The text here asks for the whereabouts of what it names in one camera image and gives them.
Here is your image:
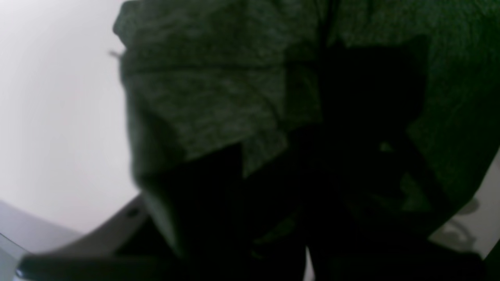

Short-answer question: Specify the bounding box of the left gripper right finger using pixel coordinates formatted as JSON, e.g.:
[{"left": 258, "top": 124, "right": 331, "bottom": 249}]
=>
[{"left": 306, "top": 228, "right": 486, "bottom": 281}]

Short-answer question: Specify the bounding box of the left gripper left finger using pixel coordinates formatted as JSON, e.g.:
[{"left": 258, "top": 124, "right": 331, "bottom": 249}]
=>
[{"left": 16, "top": 195, "right": 305, "bottom": 281}]

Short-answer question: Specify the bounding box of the dark green t-shirt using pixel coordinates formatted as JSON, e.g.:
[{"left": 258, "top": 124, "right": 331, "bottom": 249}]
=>
[{"left": 113, "top": 0, "right": 499, "bottom": 260}]

